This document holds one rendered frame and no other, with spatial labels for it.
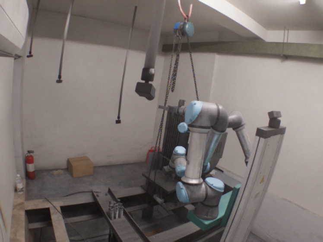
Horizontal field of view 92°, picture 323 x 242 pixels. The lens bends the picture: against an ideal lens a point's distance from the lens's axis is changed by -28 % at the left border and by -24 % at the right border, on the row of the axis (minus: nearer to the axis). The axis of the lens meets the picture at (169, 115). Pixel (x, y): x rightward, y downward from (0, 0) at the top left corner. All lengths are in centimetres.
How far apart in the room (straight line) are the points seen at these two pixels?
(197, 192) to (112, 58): 323
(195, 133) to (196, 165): 16
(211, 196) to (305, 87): 192
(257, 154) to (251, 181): 15
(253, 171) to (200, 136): 35
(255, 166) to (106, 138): 342
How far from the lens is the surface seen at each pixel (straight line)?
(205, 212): 116
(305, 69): 266
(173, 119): 213
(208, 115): 97
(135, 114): 423
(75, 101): 376
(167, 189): 201
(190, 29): 186
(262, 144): 103
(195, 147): 99
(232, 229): 127
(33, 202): 215
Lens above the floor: 194
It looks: 10 degrees down
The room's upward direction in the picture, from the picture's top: 9 degrees clockwise
